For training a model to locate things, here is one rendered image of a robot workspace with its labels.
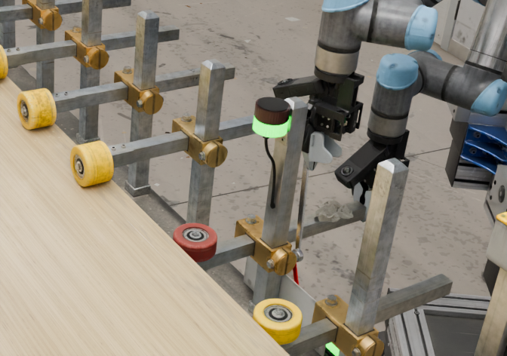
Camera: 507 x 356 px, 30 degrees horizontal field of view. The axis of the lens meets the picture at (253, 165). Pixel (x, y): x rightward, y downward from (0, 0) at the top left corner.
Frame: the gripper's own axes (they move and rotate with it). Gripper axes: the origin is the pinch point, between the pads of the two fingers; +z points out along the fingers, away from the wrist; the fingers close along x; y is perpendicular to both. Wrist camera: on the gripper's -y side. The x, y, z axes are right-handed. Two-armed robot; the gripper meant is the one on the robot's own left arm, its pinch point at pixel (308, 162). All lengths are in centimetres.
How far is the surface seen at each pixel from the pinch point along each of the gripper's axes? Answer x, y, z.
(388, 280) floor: 113, -21, 101
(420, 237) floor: 146, -24, 101
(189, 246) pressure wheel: -24.9, -8.0, 10.2
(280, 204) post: -10.3, 0.8, 4.3
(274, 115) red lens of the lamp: -15.2, -0.1, -15.2
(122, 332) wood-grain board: -50, -2, 11
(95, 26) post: 17, -69, -1
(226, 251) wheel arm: -15.9, -5.9, 14.9
